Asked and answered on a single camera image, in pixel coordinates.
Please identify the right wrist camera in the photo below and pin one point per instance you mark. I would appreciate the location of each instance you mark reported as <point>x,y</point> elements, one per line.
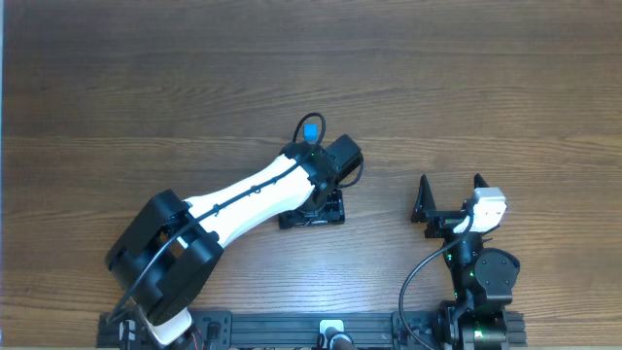
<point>486,209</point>

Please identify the blue cube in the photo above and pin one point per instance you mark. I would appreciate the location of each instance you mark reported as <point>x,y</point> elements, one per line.
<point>310,131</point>

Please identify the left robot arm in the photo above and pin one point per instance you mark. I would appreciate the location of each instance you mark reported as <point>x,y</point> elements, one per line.
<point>262,209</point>

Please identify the mounting rail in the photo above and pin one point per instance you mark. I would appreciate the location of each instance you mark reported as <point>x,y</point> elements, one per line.
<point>277,330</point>

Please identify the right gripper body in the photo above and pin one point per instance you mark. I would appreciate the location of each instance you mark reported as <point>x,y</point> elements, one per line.
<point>442,223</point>

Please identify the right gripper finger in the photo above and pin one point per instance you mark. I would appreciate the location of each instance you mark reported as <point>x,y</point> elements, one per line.
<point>424,204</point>
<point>480,182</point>

